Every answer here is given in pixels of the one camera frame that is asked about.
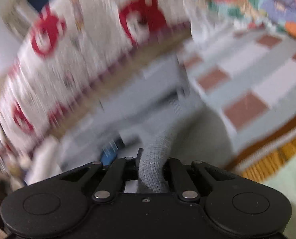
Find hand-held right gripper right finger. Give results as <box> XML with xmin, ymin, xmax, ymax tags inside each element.
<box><xmin>164</xmin><ymin>158</ymin><xmax>235</xmax><ymax>202</ymax></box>

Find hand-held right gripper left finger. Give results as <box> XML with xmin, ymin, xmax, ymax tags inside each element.
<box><xmin>60</xmin><ymin>149</ymin><xmax>144</xmax><ymax>203</ymax></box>

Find grey knit sweater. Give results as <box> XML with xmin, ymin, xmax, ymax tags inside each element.
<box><xmin>61</xmin><ymin>55</ymin><xmax>234</xmax><ymax>195</ymax></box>

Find white garment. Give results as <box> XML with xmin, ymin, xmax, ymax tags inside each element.
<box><xmin>26</xmin><ymin>137</ymin><xmax>64</xmax><ymax>185</ymax></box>

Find tan bed base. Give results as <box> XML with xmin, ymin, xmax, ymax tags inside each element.
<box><xmin>46</xmin><ymin>27</ymin><xmax>193</xmax><ymax>140</ymax></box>

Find light green cloth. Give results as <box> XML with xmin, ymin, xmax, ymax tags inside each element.
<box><xmin>262</xmin><ymin>152</ymin><xmax>296</xmax><ymax>219</ymax></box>

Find checkered printed mat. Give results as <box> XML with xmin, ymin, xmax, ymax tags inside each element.
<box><xmin>178</xmin><ymin>27</ymin><xmax>296</xmax><ymax>180</ymax></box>

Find grey plush rabbit toy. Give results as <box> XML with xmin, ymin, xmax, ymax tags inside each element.
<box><xmin>0</xmin><ymin>149</ymin><xmax>26</xmax><ymax>190</ymax></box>

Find white quilted red-print bedspread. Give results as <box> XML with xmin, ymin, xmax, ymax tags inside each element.
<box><xmin>0</xmin><ymin>0</ymin><xmax>195</xmax><ymax>155</ymax></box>

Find colourful patchwork blanket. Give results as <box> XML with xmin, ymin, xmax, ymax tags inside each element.
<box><xmin>178</xmin><ymin>0</ymin><xmax>296</xmax><ymax>43</ymax></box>

